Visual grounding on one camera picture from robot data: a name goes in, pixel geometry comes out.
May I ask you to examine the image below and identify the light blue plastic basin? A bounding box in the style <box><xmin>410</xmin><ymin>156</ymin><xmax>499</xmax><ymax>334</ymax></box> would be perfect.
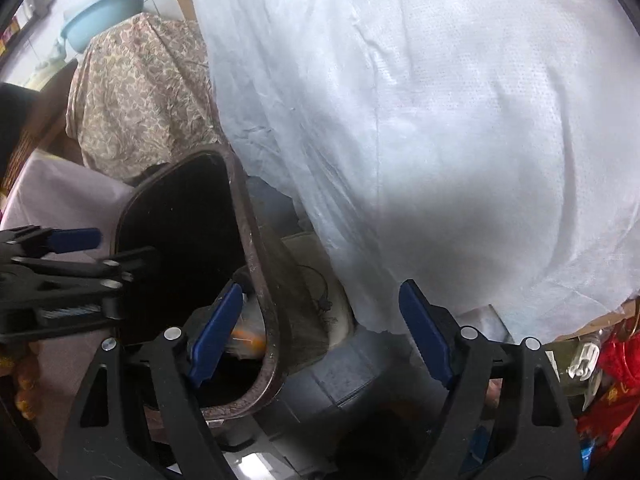
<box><xmin>60</xmin><ymin>0</ymin><xmax>144</xmax><ymax>53</ymax></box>

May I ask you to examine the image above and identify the white sheet cover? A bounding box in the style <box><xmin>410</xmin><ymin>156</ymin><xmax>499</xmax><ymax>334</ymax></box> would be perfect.
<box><xmin>192</xmin><ymin>0</ymin><xmax>639</xmax><ymax>341</ymax></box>

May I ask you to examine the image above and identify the floral cloth cover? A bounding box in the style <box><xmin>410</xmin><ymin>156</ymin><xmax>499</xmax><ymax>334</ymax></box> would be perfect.
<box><xmin>66</xmin><ymin>13</ymin><xmax>224</xmax><ymax>182</ymax></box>

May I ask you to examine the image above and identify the dark trash bin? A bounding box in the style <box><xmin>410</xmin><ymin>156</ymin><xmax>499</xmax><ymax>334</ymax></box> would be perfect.
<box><xmin>112</xmin><ymin>144</ymin><xmax>329</xmax><ymax>422</ymax></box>

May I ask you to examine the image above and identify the purple table cloth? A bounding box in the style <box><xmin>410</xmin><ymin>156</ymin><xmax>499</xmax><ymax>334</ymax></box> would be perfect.
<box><xmin>0</xmin><ymin>148</ymin><xmax>139</xmax><ymax>476</ymax></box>

